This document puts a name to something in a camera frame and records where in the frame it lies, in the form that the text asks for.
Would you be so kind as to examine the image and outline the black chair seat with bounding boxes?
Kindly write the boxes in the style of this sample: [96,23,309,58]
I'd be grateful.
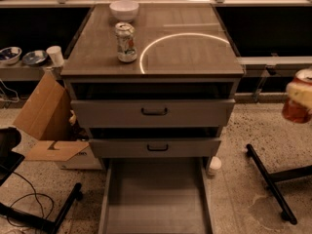
[0,127,24,186]

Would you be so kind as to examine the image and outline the blue patterned bowl left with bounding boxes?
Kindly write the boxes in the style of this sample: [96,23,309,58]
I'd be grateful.
[0,47,22,65]

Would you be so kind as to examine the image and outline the grey side shelf left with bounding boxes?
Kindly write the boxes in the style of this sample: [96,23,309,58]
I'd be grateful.
[0,61,61,81]

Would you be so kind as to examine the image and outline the blue patterned bowl right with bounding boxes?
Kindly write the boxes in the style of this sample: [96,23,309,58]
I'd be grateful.
[22,50,48,66]

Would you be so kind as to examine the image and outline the black stand leg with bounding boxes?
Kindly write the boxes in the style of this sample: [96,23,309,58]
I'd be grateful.
[0,183,83,234]
[246,144,312,225]

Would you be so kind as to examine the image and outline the grey drawer cabinet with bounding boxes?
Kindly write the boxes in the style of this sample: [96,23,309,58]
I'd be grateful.
[59,2,247,171]

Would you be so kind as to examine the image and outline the brown cardboard box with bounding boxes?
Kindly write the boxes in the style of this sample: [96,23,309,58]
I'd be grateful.
[14,73,102,170]

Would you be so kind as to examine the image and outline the grey side shelf right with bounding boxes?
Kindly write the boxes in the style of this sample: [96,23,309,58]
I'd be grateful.
[237,57,312,70]

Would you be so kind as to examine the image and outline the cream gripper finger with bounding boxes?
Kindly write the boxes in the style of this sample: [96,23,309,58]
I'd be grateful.
[286,82,312,109]

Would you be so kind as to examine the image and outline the grey side shelf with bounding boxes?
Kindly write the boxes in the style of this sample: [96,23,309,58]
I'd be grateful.
[237,57,312,70]
[0,61,61,81]

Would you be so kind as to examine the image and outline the black stand leg right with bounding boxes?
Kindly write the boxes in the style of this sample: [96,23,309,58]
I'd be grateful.
[246,144,312,225]

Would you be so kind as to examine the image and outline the white green soda can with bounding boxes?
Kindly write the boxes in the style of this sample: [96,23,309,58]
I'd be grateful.
[115,22,137,62]

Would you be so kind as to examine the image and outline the grey top drawer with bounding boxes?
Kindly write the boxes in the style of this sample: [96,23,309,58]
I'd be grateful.
[71,99,235,128]

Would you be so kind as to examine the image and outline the grey middle drawer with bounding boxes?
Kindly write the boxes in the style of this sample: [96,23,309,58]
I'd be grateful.
[90,137,220,158]

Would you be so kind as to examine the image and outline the grey open bottom drawer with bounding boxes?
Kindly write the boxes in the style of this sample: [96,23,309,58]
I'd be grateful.
[98,158,214,234]

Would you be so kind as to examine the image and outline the red coke can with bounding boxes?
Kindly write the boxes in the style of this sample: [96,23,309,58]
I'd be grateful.
[282,68,312,124]

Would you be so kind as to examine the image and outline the blue patterned bowl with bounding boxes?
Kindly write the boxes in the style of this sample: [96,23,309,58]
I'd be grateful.
[0,47,22,65]
[22,50,48,66]

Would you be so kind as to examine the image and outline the white ceramic bowl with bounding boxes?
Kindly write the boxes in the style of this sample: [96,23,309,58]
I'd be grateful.
[109,0,139,22]

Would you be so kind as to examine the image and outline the black floor cable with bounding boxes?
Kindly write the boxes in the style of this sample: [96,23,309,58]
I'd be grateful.
[6,171,55,229]

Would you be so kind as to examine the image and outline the black stand leg left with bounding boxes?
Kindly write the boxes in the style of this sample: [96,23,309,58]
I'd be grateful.
[0,183,83,234]

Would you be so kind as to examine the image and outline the white paper cup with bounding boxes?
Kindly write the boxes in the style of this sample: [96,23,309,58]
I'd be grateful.
[46,46,64,67]

